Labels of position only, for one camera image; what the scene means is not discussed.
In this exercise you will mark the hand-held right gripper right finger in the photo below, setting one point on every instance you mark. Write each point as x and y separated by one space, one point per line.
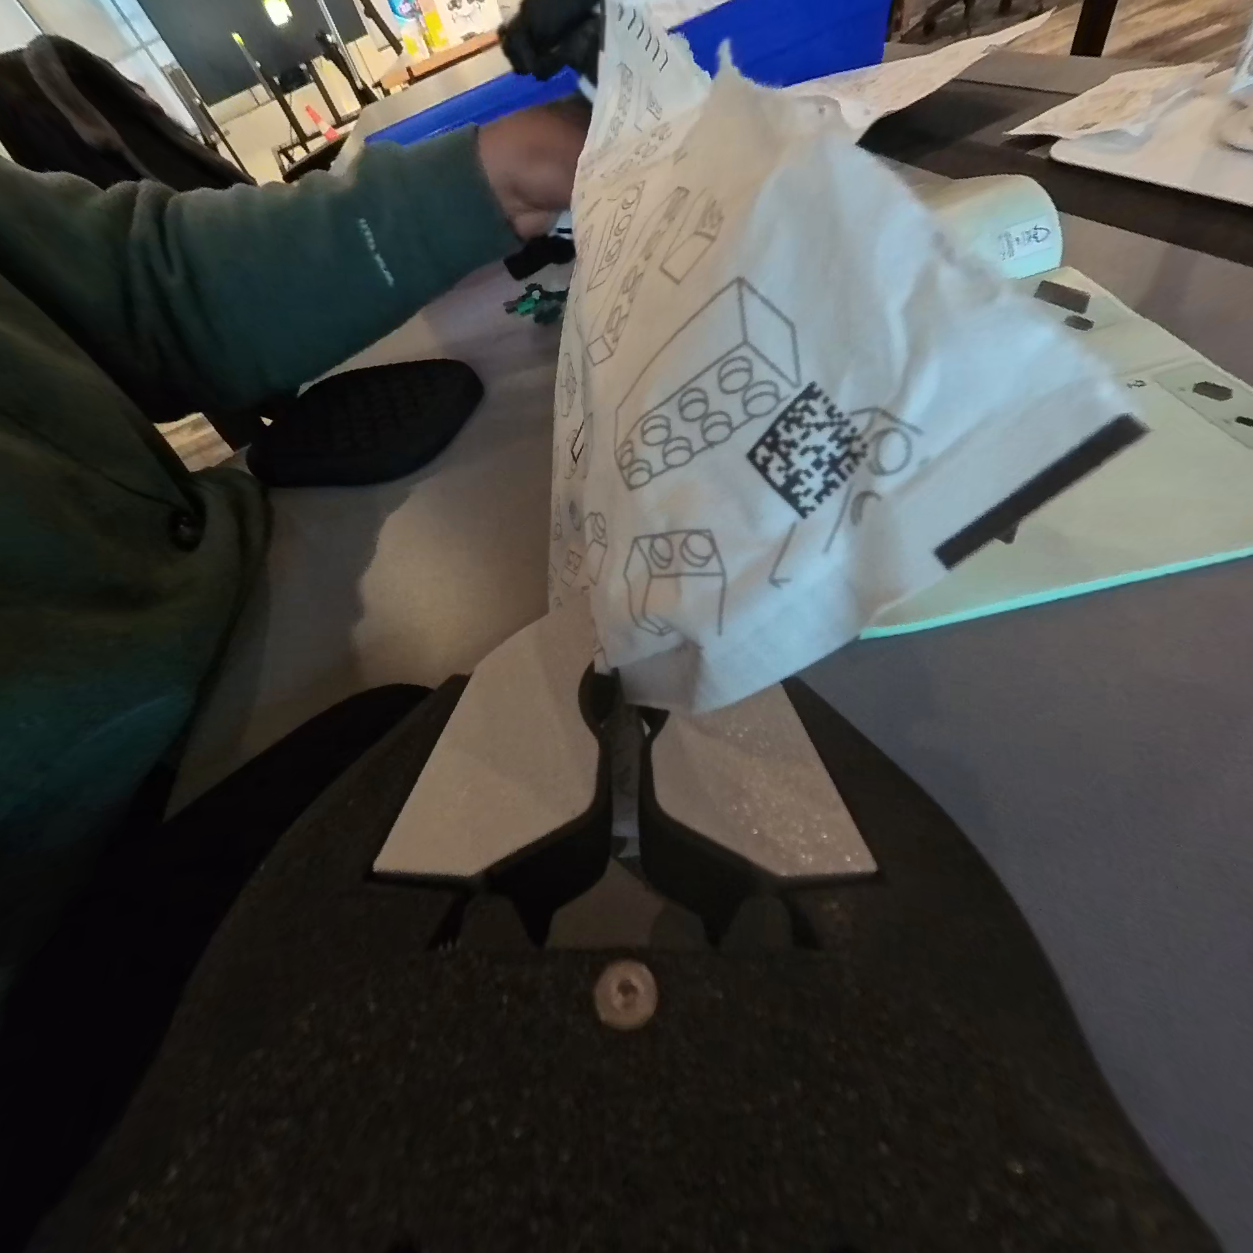
774 780

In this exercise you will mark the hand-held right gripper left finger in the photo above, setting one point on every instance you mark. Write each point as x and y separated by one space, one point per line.
500 773

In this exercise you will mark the pile of small toy bricks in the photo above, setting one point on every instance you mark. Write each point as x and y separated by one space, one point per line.
540 305

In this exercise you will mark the white printed paper bag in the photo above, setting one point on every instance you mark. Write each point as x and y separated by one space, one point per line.
1115 102
784 293
931 74

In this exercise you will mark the building instruction booklet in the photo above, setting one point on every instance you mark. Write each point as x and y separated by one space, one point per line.
1153 507

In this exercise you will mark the person's left forearm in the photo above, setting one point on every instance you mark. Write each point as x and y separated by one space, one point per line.
296 264

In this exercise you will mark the grey desk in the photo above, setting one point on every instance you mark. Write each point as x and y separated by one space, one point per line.
1031 780

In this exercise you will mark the dark desk with wooden edge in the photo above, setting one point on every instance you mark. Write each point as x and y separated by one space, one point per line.
1127 226

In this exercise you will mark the person's left hand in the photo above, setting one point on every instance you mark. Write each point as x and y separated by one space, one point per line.
531 166

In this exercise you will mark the black textured pad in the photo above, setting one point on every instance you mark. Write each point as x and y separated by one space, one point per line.
370 421

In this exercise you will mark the person's dark green jacket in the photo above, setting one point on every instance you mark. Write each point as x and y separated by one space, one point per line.
88 584

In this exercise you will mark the black jacket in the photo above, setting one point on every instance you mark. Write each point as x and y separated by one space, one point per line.
99 108

